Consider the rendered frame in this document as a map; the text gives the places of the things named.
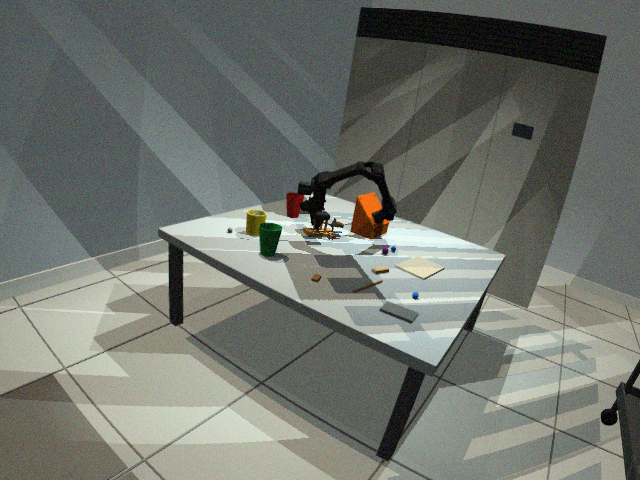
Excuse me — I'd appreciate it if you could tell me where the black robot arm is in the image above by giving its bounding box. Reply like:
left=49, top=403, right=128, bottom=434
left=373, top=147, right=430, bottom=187
left=298, top=161, right=397, bottom=224

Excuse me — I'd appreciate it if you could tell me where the dark red cup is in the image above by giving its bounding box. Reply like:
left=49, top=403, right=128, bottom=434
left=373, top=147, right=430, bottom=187
left=286, top=192, right=304, bottom=218

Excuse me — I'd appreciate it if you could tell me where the yellow mug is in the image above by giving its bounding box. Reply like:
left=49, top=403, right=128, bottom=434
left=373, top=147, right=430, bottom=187
left=246, top=209, right=266, bottom=237

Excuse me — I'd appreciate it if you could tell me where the green cup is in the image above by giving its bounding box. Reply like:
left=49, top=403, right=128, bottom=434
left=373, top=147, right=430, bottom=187
left=259, top=222, right=282, bottom=257

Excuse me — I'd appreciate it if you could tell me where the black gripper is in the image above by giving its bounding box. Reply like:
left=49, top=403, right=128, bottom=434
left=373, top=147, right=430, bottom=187
left=307, top=196, right=330, bottom=230

